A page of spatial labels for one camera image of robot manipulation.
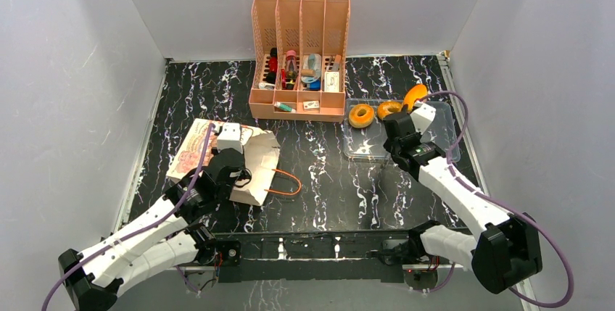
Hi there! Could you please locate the aluminium right side rail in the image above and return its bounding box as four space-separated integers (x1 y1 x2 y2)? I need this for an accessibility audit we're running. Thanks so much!
437 53 508 224

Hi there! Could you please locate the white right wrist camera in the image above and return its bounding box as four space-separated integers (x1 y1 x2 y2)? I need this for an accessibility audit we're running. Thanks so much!
410 101 436 134

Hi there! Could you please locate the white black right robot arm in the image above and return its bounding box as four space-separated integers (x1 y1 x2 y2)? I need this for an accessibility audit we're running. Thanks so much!
383 109 542 294

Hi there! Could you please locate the red black bottle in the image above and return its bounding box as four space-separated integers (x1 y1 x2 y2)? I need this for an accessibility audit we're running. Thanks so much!
265 47 278 84

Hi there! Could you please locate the printed paper bag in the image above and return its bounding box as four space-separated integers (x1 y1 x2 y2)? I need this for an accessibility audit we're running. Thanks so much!
166 118 302 206

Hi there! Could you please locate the pink desk file organizer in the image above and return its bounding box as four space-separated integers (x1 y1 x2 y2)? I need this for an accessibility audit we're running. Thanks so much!
249 0 351 123

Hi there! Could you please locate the orange oval bread roll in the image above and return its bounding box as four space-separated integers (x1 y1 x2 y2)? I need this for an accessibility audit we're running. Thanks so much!
403 84 429 112

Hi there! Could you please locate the small white card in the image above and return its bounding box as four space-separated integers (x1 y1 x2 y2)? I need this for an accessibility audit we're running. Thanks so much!
302 100 320 110

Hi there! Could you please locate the orange fake bagel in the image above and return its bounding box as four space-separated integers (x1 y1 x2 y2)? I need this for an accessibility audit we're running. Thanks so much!
348 104 375 129
376 101 403 120

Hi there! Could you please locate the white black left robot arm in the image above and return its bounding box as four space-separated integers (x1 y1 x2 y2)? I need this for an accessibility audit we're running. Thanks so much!
58 149 247 310

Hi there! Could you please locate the aluminium front frame rail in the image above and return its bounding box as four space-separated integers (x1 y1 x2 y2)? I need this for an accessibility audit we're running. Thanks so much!
96 234 529 271

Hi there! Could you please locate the green marker pen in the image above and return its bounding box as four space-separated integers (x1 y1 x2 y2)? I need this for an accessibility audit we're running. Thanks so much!
273 101 297 113

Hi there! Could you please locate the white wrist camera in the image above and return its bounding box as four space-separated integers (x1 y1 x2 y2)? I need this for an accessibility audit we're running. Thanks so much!
216 123 244 154
410 101 436 134

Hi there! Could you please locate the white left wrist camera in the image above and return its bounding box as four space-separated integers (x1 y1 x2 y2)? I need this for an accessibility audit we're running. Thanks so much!
216 123 244 154

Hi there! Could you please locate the white small box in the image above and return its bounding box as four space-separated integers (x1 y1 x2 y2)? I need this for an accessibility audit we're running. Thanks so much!
323 71 341 92

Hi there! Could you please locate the clear plastic tray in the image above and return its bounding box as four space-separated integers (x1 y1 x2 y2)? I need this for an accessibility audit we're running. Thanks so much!
343 101 461 162

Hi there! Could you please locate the pink capped clear bottle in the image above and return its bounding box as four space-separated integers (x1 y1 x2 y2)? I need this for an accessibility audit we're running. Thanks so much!
282 50 298 90

